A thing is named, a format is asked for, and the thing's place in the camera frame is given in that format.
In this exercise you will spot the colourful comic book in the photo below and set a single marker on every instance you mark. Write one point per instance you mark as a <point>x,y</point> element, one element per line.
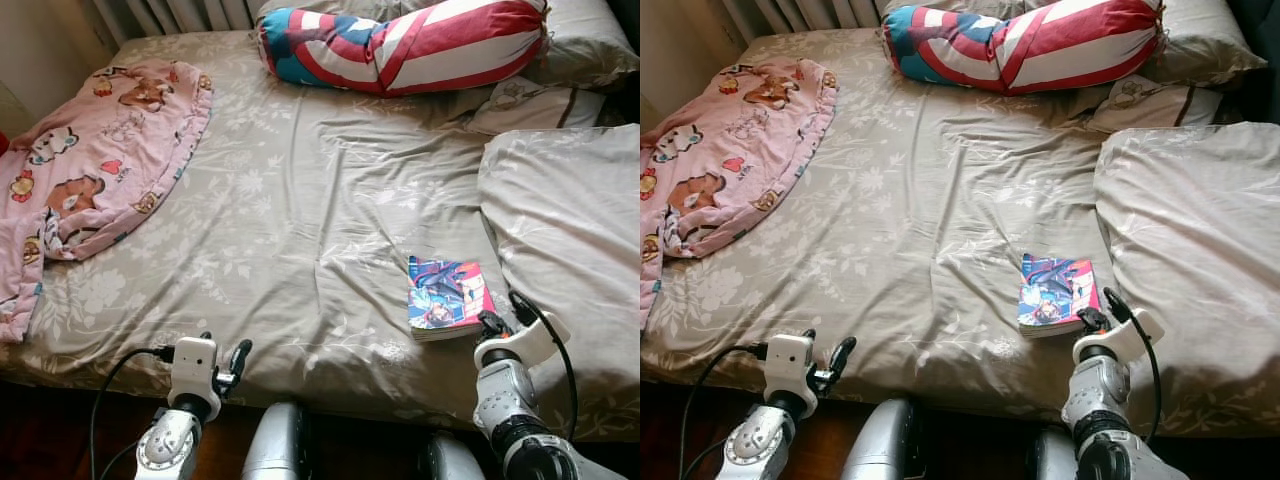
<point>1055,292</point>
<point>448,295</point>

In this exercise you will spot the silver left robot leg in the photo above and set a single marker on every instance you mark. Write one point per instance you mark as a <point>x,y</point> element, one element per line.
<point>278,445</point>
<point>882,442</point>

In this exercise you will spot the silver robot leg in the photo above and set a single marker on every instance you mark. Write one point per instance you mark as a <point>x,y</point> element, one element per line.
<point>882,442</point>
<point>455,462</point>
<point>278,445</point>
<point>1055,458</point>

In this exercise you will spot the large beige floral pillow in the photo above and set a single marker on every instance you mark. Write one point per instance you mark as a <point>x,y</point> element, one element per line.
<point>570,230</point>
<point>1190,230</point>

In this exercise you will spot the silver right robot leg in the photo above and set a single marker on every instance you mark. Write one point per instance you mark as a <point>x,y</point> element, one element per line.
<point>1055,458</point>
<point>455,462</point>

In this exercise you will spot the bed with beige floral sheet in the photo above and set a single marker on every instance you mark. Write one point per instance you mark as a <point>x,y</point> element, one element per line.
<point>920,220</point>
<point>300,220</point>

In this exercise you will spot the pink cartoon blanket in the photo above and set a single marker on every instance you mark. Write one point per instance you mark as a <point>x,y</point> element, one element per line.
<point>720,165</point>
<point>90,170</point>

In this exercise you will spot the small white cartoon pillow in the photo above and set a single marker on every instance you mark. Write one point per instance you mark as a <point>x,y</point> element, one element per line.
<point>1150,103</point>
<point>535,105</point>

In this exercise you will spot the dark grey padded headboard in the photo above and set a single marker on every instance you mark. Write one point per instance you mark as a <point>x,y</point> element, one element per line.
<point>1260,25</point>
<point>628,105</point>

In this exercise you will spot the red white blue bolster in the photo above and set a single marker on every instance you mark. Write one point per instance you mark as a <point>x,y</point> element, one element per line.
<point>1040,48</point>
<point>420,50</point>

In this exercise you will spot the grey curtain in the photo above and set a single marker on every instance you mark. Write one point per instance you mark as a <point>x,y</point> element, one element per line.
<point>170,15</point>
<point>800,12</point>

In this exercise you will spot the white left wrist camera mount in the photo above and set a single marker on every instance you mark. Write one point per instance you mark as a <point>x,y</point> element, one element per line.
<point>788,364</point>
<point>192,368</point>

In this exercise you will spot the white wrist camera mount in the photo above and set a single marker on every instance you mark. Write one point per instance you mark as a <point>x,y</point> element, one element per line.
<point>530,340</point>
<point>788,364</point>
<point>192,368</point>
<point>1125,337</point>

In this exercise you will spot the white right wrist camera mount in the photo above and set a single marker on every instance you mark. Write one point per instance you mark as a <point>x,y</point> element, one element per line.
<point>530,340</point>
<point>1125,337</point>

